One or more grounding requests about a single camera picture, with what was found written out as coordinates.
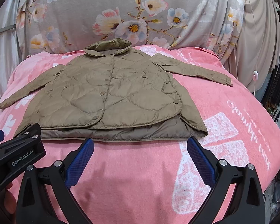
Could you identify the olive quilted puffer jacket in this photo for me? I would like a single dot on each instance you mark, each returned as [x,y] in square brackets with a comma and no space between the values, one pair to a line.
[115,93]

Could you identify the grey floral bedding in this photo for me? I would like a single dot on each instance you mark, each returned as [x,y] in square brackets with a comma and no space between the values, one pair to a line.
[60,26]

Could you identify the beige curtain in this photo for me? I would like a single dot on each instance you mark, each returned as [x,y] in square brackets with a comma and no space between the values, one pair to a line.
[257,51]

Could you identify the person's left hand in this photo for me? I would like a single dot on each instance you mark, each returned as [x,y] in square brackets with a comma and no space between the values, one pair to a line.
[7,205]

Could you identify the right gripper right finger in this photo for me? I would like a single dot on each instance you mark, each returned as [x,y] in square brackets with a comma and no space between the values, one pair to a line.
[247,202]

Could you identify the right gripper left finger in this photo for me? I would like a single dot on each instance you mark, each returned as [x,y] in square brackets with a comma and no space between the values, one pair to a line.
[34,204]

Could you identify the silver grey curtain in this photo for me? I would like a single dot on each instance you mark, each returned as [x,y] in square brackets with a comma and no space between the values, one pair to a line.
[10,53]

